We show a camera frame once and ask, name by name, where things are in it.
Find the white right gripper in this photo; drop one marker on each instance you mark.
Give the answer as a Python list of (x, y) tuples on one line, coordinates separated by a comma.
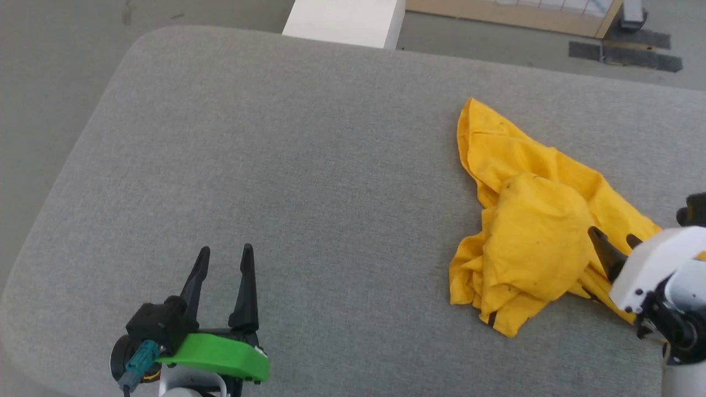
[(651, 264)]

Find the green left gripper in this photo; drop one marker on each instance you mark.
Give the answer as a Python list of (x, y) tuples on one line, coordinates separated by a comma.
[(220, 355)]

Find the yellow cotton garment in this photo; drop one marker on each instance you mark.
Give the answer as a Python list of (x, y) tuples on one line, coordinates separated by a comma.
[(529, 237)]

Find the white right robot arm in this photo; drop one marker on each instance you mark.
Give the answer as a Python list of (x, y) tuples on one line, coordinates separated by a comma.
[(686, 331)]

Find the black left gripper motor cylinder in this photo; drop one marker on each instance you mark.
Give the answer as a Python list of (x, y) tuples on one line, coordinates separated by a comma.
[(118, 358)]

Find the long black floor tape strip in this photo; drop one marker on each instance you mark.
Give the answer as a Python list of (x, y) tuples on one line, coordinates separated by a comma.
[(645, 59)]

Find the small black floor tape patch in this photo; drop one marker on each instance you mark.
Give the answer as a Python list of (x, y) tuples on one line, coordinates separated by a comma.
[(584, 51)]

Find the grey metal stand foot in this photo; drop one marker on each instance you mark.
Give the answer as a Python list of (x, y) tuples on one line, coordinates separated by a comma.
[(633, 14)]

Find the white rectangular box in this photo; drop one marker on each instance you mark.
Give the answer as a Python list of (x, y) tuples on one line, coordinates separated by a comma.
[(345, 22)]

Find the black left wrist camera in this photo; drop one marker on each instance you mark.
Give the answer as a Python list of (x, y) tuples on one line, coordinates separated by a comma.
[(157, 325)]

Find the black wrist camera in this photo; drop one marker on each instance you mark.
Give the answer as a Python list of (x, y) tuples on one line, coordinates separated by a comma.
[(696, 210), (157, 325)]

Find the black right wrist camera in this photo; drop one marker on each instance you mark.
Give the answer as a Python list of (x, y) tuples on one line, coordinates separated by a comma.
[(696, 210)]

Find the lemon print partition wooden frame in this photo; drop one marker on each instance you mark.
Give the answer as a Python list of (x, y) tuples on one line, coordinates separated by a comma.
[(524, 14)]

